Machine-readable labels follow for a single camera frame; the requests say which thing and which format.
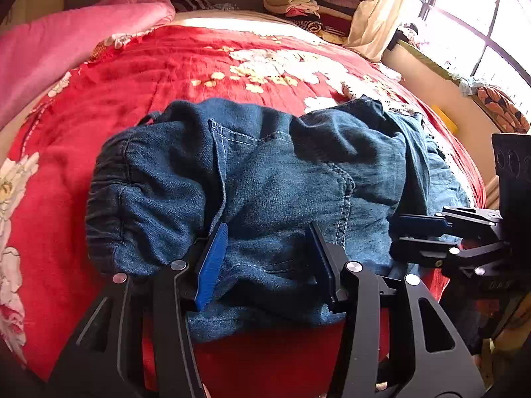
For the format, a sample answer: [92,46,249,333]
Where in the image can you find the striped dark pillow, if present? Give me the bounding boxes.
[170,0,239,13]

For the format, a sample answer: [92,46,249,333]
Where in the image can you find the cream curtain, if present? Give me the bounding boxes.
[344,0,414,62]

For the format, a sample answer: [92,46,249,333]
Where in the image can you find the yellow box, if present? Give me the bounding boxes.
[431,105,459,135]

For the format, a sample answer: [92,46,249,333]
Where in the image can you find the blue denim lace-trimmed pants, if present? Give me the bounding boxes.
[86,97,471,342]

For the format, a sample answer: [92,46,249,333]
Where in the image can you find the pink blanket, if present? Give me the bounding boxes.
[1,0,176,127]

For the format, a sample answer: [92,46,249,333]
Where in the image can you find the stack of folded clothes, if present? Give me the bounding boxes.
[263,0,363,46]

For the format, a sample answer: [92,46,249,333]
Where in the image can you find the red floral quilt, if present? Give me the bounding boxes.
[1,24,486,397]

